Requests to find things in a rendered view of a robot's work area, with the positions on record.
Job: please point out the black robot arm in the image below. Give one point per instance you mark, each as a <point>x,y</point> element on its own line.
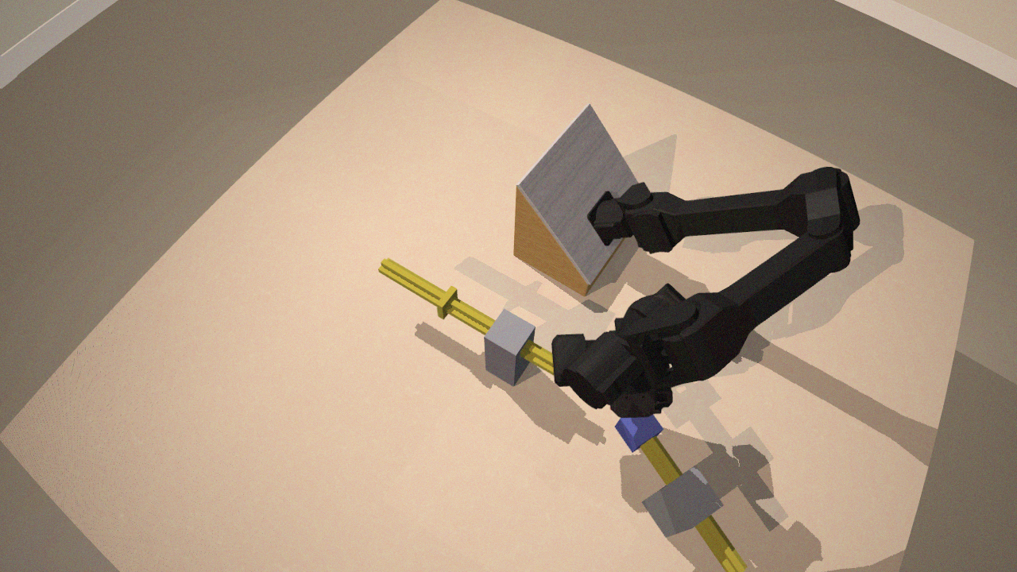
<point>704,333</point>

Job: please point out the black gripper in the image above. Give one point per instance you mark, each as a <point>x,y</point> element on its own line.
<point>566,347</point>

